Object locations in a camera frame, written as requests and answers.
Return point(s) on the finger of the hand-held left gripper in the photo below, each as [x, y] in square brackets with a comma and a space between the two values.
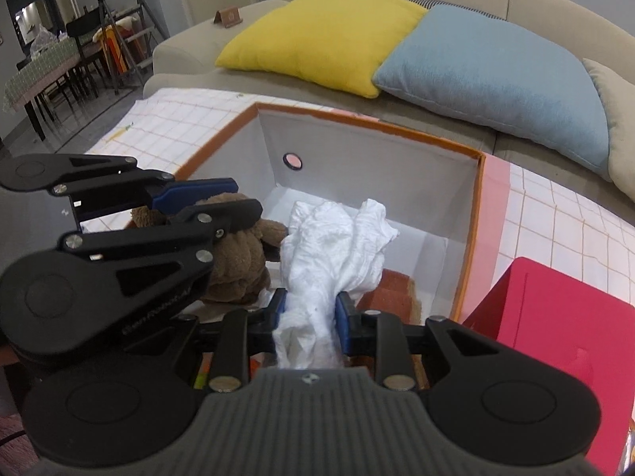
[193, 191]
[233, 213]

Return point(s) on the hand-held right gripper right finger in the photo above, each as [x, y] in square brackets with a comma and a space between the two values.
[342, 320]

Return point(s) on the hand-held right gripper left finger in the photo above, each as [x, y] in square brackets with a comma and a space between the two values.
[281, 310]

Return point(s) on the brown plush toy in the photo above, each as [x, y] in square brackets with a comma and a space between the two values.
[238, 267]

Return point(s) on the brown sponge block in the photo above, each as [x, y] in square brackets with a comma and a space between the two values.
[394, 292]

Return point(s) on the white cloth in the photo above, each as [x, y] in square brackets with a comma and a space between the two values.
[327, 253]

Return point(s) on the orange cardboard box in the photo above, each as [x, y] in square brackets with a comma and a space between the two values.
[372, 158]

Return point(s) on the beige sofa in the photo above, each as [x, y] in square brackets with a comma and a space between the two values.
[198, 47]

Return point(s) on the pink rug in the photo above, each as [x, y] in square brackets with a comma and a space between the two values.
[12, 436]

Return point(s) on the small brown sign stand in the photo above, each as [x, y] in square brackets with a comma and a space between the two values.
[229, 18]

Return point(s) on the black dining chair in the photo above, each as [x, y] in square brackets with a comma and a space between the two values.
[89, 44]

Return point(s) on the metal step ladder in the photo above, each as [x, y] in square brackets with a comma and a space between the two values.
[126, 20]

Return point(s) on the yellow pillow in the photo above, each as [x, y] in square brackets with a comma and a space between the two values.
[322, 39]

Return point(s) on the dining table with checked cloth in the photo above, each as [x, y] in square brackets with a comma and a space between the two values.
[39, 67]

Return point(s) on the red lidded clear box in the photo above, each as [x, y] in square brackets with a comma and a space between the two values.
[555, 317]

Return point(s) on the blue pillow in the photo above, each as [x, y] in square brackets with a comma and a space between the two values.
[486, 79]

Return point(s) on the grey striped cushion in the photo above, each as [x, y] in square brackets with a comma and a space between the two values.
[461, 4]

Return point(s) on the grey-green pillow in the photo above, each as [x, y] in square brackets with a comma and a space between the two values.
[617, 119]

